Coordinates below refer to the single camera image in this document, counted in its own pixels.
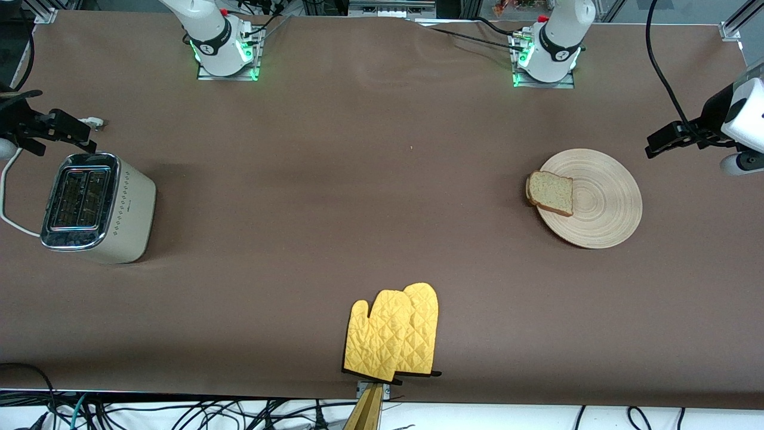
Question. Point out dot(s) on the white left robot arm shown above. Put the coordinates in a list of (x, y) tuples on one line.
[(561, 30)]

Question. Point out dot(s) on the aluminium corner bracket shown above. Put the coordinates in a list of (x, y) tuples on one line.
[(46, 16), (730, 31)]

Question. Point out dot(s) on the wooden stick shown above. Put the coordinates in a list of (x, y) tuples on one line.
[(365, 415)]

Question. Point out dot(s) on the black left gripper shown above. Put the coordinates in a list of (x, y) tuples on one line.
[(708, 117)]

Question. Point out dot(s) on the bread slice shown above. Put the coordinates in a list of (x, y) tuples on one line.
[(552, 192)]

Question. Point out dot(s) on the cream and chrome toaster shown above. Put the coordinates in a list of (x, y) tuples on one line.
[(128, 209)]

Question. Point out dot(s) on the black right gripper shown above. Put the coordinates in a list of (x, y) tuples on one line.
[(18, 121)]

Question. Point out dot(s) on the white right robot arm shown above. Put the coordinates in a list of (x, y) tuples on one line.
[(203, 24)]

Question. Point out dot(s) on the brown table cloth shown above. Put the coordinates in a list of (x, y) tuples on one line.
[(382, 119)]

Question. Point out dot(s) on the yellow quilted oven mitt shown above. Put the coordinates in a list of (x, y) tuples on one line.
[(425, 322), (379, 340)]

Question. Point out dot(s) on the round wooden plate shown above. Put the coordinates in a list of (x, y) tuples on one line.
[(603, 203)]

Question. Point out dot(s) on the small metal bracket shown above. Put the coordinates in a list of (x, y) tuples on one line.
[(387, 391)]

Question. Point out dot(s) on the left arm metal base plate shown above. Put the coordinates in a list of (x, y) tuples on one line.
[(549, 85)]

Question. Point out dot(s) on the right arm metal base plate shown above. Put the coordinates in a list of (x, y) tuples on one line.
[(230, 76)]

